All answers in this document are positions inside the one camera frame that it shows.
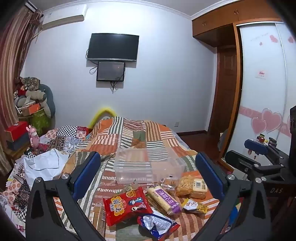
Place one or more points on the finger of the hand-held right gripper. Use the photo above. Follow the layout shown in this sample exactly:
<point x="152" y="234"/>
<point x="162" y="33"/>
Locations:
<point x="240" y="164"/>
<point x="256" y="145"/>

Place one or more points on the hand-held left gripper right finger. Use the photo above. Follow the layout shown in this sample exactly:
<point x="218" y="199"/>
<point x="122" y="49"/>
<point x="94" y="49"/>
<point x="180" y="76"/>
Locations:
<point x="208" y="171"/>

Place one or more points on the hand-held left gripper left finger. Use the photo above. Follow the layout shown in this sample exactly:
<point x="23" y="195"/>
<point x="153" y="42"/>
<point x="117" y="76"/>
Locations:
<point x="89" y="171"/>

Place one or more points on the golden fried snack bag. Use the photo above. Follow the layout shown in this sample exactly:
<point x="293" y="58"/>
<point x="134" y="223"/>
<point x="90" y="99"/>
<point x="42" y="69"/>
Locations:
<point x="188" y="185"/>

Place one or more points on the small yellow white packet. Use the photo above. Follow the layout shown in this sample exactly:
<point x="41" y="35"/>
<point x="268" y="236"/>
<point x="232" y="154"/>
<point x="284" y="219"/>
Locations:
<point x="193" y="205"/>

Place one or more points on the red snack packet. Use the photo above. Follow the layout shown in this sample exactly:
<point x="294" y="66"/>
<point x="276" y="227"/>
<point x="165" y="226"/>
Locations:
<point x="126" y="205"/>

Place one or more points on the clear plastic container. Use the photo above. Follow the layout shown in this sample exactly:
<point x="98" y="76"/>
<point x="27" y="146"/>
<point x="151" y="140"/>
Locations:
<point x="143" y="166"/>

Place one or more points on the grey cloth bundle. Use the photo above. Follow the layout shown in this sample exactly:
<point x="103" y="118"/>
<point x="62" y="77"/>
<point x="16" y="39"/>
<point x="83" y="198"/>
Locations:
<point x="223" y="143"/>

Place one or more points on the clear brown cookie bag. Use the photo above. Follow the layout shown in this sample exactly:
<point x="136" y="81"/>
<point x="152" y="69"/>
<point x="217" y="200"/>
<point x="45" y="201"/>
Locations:
<point x="168" y="183"/>

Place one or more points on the checkered patchwork blanket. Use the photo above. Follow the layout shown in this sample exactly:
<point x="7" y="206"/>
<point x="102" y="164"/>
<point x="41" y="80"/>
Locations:
<point x="62" y="138"/>

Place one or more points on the white cloth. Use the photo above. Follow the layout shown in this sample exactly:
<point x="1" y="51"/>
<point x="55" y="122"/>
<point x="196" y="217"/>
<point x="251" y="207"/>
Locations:
<point x="44" y="164"/>

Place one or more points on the clear biscuit packet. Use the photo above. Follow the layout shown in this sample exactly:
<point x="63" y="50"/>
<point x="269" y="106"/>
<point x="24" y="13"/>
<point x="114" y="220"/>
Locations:
<point x="98" y="217"/>

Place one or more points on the purple label cracker packet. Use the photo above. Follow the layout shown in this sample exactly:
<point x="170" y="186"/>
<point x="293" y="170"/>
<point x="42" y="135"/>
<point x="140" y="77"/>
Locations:
<point x="163" y="198"/>

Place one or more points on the yellow foam tube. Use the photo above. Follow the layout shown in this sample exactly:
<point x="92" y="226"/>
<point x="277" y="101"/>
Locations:
<point x="101" y="112"/>

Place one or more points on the brown wooden door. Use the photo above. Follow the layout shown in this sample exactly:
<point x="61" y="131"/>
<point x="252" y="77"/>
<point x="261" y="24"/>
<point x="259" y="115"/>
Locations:
<point x="225" y="92"/>

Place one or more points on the striped orange green quilt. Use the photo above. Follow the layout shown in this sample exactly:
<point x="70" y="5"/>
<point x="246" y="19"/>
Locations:
<point x="138" y="132"/>

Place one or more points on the pink bunny toy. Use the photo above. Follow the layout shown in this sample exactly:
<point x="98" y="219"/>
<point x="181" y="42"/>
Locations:
<point x="34" y="138"/>

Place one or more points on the green gift bag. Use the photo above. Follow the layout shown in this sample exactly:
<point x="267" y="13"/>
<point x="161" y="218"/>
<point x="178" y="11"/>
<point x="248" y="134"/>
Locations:
<point x="40" y="121"/>

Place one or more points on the blue white snack packet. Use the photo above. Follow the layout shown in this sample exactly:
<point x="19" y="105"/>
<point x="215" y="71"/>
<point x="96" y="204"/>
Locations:
<point x="158" y="226"/>

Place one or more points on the dark grey box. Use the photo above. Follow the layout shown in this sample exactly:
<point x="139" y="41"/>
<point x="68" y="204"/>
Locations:
<point x="17" y="143"/>

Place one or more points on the red box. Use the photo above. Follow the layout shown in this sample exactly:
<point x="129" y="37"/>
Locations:
<point x="17" y="129"/>

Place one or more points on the orange cardboard box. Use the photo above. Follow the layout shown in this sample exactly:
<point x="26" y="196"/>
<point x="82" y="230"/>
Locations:
<point x="31" y="109"/>

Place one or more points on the striped brown curtain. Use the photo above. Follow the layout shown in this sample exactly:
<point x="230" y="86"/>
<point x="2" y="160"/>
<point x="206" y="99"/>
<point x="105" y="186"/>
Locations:
<point x="11" y="69"/>

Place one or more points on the wooden overhead cabinet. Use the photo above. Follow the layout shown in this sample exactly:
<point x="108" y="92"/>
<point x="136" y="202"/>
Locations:
<point x="215" y="23"/>

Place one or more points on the white air conditioner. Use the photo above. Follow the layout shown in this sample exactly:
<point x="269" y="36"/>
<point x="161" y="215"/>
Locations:
<point x="62" y="17"/>

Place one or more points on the small black wall monitor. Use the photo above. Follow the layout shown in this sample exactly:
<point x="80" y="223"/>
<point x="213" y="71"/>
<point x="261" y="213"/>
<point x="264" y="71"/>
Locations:
<point x="111" y="71"/>

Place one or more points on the black wall television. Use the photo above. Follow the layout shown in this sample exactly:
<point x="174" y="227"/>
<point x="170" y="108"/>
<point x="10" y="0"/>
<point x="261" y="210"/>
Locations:
<point x="113" y="47"/>

